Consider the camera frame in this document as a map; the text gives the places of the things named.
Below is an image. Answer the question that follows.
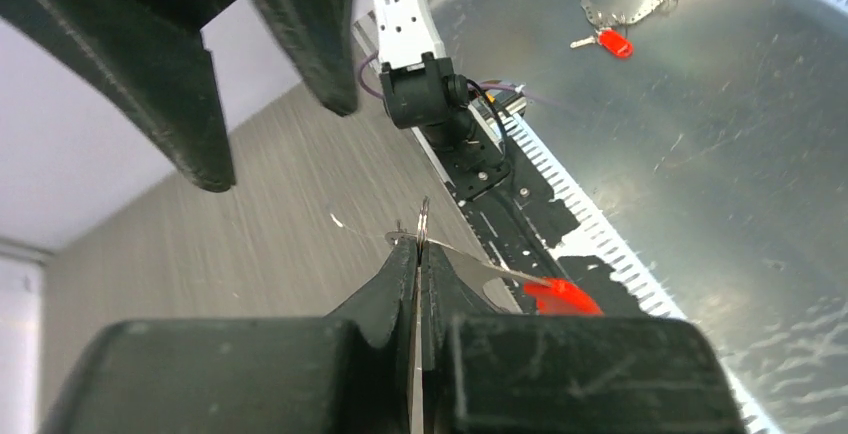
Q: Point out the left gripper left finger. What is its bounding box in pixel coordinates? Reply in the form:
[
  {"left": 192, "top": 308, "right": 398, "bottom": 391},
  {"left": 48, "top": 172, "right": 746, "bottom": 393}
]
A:
[{"left": 41, "top": 239, "right": 417, "bottom": 433}]

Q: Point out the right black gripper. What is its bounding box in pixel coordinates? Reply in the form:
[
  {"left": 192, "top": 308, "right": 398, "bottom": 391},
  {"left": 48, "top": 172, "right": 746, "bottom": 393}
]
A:
[{"left": 1, "top": 0, "right": 359, "bottom": 192}]

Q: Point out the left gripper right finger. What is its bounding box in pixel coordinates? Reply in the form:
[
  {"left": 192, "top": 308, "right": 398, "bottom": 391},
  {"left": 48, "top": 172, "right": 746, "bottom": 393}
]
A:
[{"left": 419, "top": 246, "right": 745, "bottom": 433}]

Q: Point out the red handled metal keyring holder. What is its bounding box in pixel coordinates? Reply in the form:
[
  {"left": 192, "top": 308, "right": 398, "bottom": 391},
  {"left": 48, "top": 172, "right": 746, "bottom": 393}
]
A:
[{"left": 385, "top": 197, "right": 603, "bottom": 316}]

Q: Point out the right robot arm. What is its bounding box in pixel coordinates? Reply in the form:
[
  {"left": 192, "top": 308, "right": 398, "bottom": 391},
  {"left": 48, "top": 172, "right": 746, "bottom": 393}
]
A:
[{"left": 1, "top": 0, "right": 468, "bottom": 192}]

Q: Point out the red tagged key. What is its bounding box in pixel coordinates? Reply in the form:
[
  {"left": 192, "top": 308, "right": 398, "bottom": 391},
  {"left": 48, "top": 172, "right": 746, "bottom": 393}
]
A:
[{"left": 569, "top": 29, "right": 634, "bottom": 59}]

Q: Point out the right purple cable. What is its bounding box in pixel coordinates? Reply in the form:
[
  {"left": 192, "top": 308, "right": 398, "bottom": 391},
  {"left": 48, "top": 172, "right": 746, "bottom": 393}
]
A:
[{"left": 357, "top": 49, "right": 571, "bottom": 114}]

